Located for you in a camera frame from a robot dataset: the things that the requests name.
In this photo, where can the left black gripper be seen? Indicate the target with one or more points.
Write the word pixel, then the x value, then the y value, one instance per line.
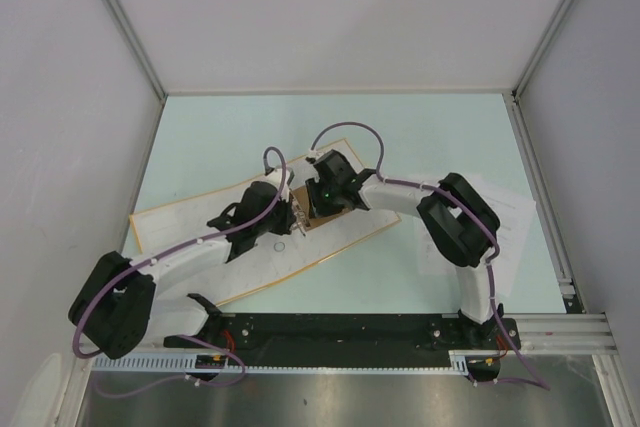
pixel 288 218

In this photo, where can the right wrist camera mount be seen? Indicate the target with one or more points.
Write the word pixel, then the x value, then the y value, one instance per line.
pixel 313 156

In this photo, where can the metal lever arch mechanism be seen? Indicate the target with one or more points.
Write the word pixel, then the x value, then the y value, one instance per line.
pixel 301 219

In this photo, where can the aluminium frame rail right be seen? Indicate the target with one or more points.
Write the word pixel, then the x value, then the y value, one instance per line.
pixel 564 273

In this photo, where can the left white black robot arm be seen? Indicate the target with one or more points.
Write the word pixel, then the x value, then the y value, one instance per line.
pixel 125 301

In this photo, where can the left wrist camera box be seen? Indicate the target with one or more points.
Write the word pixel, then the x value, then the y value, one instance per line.
pixel 281 179

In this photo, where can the white slotted cable duct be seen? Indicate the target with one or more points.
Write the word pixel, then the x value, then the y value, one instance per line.
pixel 204 363

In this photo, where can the aluminium frame post left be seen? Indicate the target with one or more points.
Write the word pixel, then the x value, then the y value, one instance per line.
pixel 134 44

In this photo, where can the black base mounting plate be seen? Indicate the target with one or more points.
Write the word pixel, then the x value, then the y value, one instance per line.
pixel 352 340

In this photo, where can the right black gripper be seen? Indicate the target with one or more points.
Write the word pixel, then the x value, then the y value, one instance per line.
pixel 318 209

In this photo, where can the aluminium frame post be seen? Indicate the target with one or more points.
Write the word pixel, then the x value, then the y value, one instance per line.
pixel 550 33
pixel 134 44

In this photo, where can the brown cardboard sheet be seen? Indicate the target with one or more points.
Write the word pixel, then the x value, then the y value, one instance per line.
pixel 301 195

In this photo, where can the aluminium frame post right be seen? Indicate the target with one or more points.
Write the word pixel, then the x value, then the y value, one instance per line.
pixel 550 33

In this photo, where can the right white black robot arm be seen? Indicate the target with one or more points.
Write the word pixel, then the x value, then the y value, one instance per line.
pixel 461 224

